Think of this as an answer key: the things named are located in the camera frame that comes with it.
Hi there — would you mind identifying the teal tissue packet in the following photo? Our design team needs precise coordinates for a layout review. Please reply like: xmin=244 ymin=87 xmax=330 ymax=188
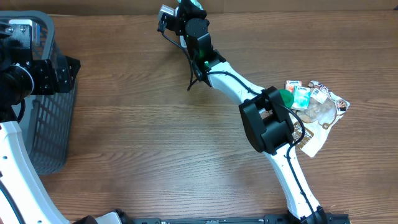
xmin=292 ymin=86 xmax=311 ymax=111

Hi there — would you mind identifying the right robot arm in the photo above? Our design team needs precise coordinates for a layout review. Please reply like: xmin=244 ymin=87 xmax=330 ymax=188
xmin=158 ymin=0 xmax=329 ymax=223

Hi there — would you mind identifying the mint green wipes packet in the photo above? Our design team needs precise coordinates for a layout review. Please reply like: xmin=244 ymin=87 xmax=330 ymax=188
xmin=178 ymin=0 xmax=203 ymax=11

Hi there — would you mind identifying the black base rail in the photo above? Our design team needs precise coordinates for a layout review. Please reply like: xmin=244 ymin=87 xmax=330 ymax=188
xmin=130 ymin=213 xmax=352 ymax=224

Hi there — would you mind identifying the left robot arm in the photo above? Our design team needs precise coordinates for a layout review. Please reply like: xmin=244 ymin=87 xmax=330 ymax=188
xmin=1 ymin=11 xmax=80 ymax=223

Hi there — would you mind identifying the grey plastic mesh basket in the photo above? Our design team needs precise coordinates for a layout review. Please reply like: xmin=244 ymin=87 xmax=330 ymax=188
xmin=1 ymin=11 xmax=77 ymax=175

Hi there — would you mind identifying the orange tissue packet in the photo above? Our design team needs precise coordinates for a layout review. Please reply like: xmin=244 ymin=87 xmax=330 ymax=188
xmin=284 ymin=80 xmax=302 ymax=93

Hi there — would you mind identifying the green lid jar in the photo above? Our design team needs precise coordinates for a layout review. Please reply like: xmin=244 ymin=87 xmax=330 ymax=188
xmin=279 ymin=90 xmax=294 ymax=108

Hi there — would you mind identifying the brown white snack bag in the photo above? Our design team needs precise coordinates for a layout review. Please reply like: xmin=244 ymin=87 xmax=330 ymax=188
xmin=295 ymin=80 xmax=350 ymax=157

